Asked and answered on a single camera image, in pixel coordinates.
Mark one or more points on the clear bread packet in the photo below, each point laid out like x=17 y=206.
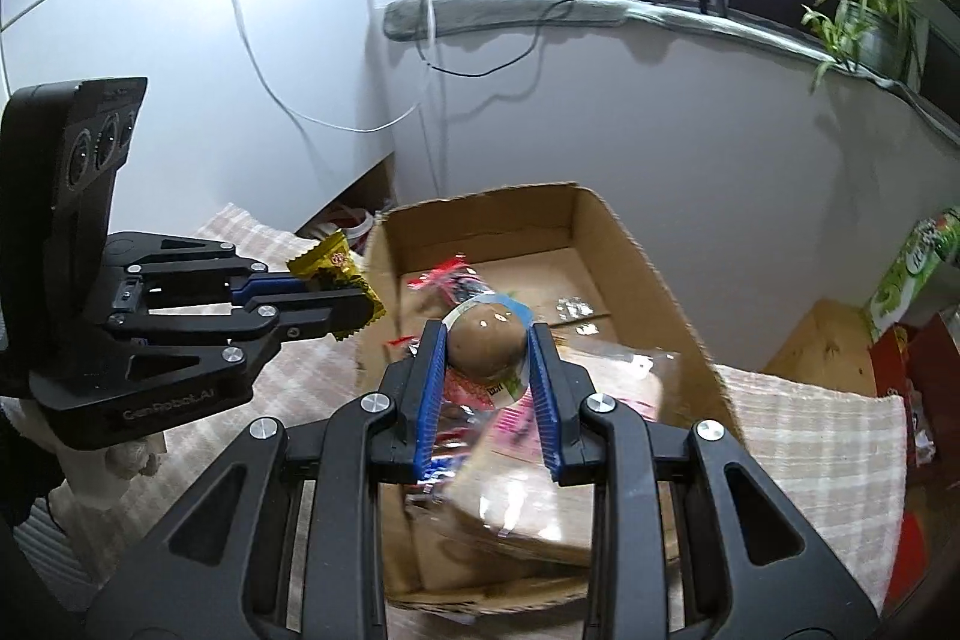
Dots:
x=517 y=512

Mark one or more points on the large open red box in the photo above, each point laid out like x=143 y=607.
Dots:
x=937 y=355

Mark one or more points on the low red box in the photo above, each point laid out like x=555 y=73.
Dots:
x=889 y=362

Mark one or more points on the red candy packet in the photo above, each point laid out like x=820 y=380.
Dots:
x=401 y=346

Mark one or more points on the red white object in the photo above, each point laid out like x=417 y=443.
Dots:
x=349 y=224

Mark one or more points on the person's left hand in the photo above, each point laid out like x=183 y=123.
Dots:
x=90 y=475

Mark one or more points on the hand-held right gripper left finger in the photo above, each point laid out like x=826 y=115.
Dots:
x=427 y=400

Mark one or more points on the green juice carton box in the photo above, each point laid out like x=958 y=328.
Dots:
x=904 y=287

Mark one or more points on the white cabinet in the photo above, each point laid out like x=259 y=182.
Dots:
x=150 y=48

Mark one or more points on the red flat lid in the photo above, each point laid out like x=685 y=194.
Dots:
x=904 y=550

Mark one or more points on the yellow candy packet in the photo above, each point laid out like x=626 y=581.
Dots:
x=330 y=257

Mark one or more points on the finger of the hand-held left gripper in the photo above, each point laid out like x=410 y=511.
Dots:
x=262 y=287
x=330 y=314

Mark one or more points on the brown cardboard box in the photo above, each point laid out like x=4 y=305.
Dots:
x=622 y=265

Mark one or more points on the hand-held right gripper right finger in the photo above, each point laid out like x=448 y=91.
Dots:
x=546 y=400

